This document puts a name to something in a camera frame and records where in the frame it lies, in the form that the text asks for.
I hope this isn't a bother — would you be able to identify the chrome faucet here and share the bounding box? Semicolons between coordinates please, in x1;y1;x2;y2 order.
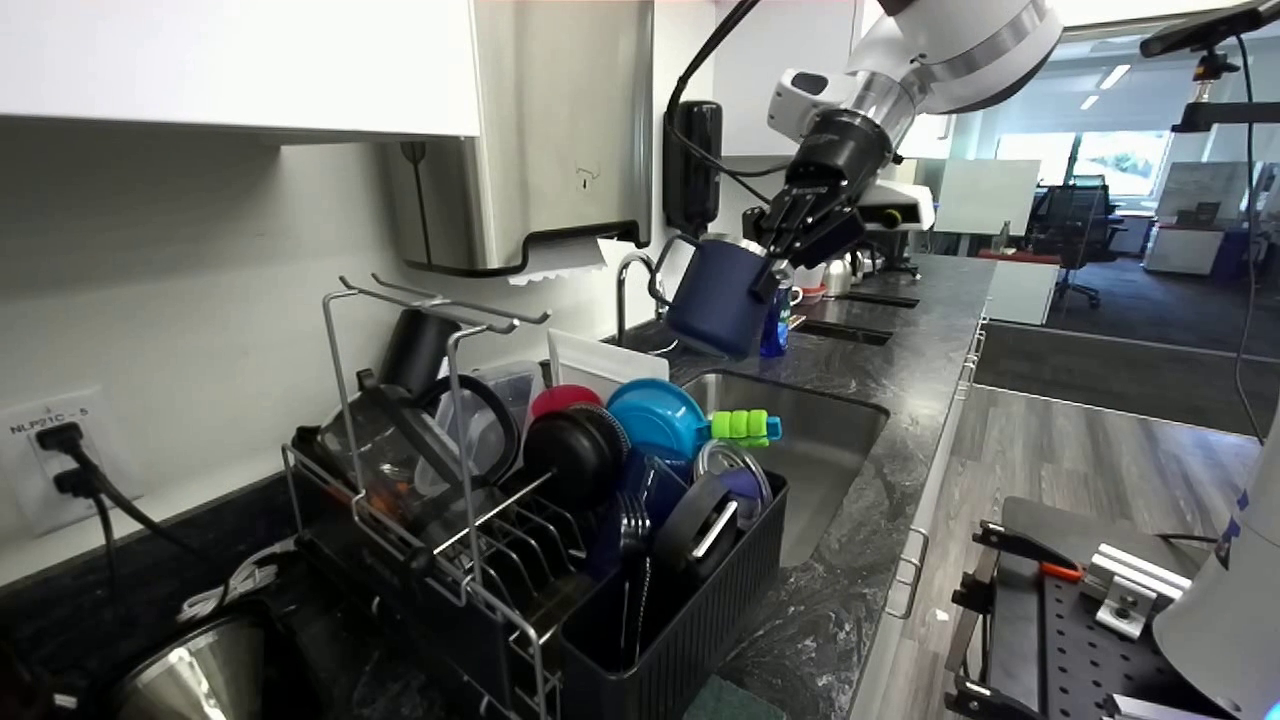
612;250;667;331

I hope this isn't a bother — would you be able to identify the black office chair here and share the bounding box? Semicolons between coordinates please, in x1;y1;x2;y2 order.
1028;184;1115;309

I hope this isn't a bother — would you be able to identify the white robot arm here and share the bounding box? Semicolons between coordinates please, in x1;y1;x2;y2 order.
747;0;1065;298

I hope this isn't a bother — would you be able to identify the black dish rack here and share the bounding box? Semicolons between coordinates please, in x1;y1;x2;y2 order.
282;274;789;720

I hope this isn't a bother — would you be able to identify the steel mixing bowl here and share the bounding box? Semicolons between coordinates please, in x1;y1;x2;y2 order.
109;617;270;720

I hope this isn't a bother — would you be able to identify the blue travel mug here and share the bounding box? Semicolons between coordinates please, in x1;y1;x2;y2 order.
667;238;778;357

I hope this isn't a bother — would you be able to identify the steel paper towel dispenser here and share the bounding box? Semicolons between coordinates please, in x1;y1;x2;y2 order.
378;0;652;274

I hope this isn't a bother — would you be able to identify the white wall outlet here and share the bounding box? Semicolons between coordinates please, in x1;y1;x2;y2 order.
0;389;139;537

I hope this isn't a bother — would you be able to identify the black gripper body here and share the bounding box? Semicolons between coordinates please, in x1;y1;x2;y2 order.
770;112;893;258

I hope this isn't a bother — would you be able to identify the black soap dispenser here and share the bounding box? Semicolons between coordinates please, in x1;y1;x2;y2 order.
662;98;723;236

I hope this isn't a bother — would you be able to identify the black round lid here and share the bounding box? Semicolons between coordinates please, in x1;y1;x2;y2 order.
525;408;627;508

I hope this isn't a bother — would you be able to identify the white upper cabinet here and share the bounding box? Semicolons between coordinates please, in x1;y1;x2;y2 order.
0;0;480;137

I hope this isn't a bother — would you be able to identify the steel sink basin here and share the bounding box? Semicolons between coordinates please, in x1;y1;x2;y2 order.
687;370;889;566

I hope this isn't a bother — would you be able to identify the black power cable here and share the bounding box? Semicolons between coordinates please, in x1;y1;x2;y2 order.
33;418;204;554

